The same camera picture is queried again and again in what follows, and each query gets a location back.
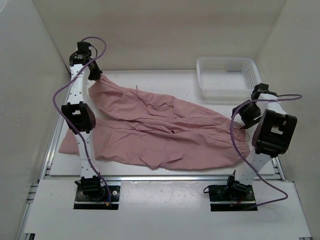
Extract pink trousers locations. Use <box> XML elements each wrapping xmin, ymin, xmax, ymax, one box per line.
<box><xmin>58</xmin><ymin>74</ymin><xmax>252</xmax><ymax>171</ymax></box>

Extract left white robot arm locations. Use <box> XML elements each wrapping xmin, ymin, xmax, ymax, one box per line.
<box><xmin>61</xmin><ymin>49</ymin><xmax>105</xmax><ymax>201</ymax></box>

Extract white plastic basket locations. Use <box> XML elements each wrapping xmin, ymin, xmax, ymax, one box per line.
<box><xmin>196</xmin><ymin>57</ymin><xmax>261</xmax><ymax>102</ymax></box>

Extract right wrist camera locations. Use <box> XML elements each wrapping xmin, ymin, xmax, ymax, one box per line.
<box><xmin>251</xmin><ymin>83</ymin><xmax>269</xmax><ymax>100</ymax></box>

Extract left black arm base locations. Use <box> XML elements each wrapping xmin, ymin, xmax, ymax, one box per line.
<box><xmin>73</xmin><ymin>183</ymin><xmax>121</xmax><ymax>210</ymax></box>

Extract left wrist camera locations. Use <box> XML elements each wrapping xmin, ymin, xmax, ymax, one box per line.
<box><xmin>76</xmin><ymin>41</ymin><xmax>92</xmax><ymax>56</ymax></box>

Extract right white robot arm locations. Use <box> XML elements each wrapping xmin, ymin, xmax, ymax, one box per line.
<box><xmin>224</xmin><ymin>92</ymin><xmax>301</xmax><ymax>200</ymax></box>

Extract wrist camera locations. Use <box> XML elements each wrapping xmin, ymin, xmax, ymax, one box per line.
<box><xmin>76</xmin><ymin>41</ymin><xmax>92</xmax><ymax>56</ymax></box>
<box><xmin>251</xmin><ymin>83</ymin><xmax>269</xmax><ymax>100</ymax></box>

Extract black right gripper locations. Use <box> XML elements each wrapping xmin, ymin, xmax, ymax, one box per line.
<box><xmin>232</xmin><ymin>99</ymin><xmax>262</xmax><ymax>130</ymax></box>

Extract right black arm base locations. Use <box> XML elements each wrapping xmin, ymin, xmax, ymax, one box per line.
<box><xmin>203</xmin><ymin>184</ymin><xmax>258</xmax><ymax>212</ymax></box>

